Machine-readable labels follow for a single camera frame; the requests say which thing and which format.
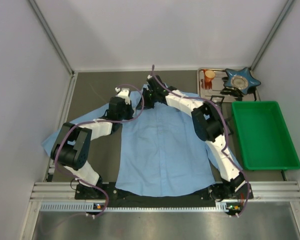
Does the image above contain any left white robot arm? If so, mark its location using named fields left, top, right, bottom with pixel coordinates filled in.
left=50, top=94, right=134, bottom=188

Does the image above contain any metal tray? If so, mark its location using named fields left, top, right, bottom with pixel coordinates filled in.
left=196, top=68, right=261, bottom=103

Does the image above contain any green plastic bin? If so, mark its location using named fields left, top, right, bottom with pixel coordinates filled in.
left=231, top=101, right=300, bottom=171

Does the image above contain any black box gold brooch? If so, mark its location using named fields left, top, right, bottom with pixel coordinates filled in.
left=210, top=95, right=225, bottom=105

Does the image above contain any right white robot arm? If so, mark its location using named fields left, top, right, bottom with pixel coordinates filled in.
left=142, top=75, right=247, bottom=197

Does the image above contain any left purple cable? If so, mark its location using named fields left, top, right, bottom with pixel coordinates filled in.
left=53, top=83, right=145, bottom=218

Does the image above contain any blue star-shaped dish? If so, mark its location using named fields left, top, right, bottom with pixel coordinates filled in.
left=223, top=67, right=261, bottom=95

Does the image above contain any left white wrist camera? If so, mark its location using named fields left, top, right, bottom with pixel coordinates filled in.
left=115, top=87, right=131, bottom=105

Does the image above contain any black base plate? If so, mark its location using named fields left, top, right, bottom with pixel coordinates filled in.
left=74, top=182, right=254, bottom=208

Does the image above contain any orange cup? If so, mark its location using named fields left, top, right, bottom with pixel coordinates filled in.
left=204, top=70, right=216, bottom=83

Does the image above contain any aluminium front rail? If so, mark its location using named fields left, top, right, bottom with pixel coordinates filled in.
left=29, top=181, right=300, bottom=213

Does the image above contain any light blue shirt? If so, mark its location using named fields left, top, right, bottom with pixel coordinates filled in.
left=41, top=83, right=243, bottom=198

